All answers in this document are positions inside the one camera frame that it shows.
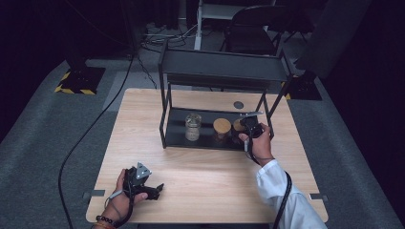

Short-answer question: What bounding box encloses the person's right hand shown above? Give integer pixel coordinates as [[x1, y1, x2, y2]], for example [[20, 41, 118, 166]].
[[238, 122, 276, 167]]

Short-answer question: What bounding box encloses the glass jar with metal lid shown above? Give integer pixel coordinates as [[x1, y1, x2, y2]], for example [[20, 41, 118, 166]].
[[184, 113, 203, 142]]

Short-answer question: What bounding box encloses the black metal two-tier rack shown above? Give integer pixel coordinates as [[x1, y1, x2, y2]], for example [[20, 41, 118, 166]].
[[158, 41, 296, 156]]

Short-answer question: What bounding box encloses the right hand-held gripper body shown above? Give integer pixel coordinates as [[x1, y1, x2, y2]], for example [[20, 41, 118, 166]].
[[239, 111, 266, 139]]

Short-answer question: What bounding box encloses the long black floor cable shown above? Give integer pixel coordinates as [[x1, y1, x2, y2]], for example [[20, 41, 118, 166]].
[[57, 52, 136, 229]]

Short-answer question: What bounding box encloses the white metal stand frame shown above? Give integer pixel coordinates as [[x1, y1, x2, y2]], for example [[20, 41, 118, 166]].
[[193, 0, 279, 52]]

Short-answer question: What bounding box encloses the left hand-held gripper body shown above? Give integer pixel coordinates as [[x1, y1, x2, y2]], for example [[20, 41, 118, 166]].
[[122, 161, 153, 196]]

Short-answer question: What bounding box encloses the glass jar with wooden lid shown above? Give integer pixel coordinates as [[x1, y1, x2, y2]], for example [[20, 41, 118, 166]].
[[212, 117, 233, 144], [231, 117, 248, 145]]

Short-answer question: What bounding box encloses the black folding chair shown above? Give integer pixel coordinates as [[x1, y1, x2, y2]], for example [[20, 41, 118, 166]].
[[219, 4, 315, 57]]

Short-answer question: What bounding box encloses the left hand-held gripper cable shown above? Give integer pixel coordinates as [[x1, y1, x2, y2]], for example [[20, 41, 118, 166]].
[[104, 179, 136, 229]]

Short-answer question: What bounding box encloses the tangle of floor cables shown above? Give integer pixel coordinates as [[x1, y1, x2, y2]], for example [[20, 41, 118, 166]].
[[139, 22, 199, 50]]

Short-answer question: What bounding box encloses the black yellow-striped stand base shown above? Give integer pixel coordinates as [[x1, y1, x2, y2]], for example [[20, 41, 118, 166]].
[[53, 65, 107, 96], [281, 71, 324, 102]]

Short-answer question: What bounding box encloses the grey tape strip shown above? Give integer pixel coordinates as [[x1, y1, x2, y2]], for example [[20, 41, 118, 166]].
[[309, 193, 330, 203], [82, 189, 106, 201]]

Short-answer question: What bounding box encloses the grey curtain panel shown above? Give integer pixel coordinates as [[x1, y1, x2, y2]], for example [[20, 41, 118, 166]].
[[293, 0, 374, 80]]

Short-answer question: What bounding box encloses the person's left hand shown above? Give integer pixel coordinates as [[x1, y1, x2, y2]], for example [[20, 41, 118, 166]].
[[101, 168, 149, 224]]

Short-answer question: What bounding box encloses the dark bead bracelet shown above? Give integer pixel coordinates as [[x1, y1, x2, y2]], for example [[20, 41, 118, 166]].
[[96, 215, 119, 229]]

